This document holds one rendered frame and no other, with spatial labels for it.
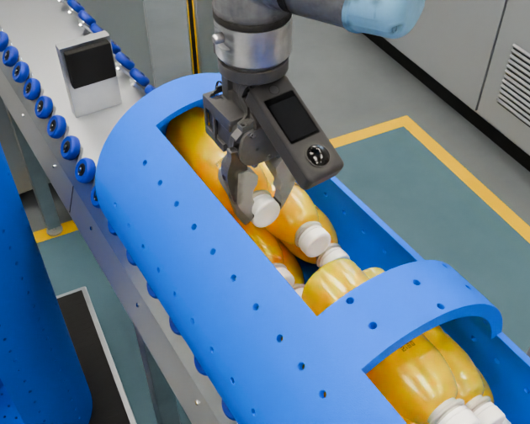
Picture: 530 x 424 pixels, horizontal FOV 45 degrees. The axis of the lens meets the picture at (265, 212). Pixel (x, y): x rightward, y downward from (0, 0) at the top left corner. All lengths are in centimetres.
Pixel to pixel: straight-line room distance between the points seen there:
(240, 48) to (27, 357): 96
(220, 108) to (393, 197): 189
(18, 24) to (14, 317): 75
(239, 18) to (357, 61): 273
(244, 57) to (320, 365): 29
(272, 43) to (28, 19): 120
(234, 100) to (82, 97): 68
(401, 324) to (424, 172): 212
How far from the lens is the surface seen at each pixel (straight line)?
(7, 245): 123
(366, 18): 54
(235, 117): 68
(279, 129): 63
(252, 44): 61
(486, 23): 275
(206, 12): 154
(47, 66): 155
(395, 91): 313
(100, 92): 135
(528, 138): 271
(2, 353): 139
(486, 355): 78
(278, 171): 73
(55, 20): 173
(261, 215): 76
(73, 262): 235
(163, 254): 74
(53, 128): 128
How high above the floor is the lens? 169
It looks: 44 degrees down
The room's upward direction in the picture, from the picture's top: straight up
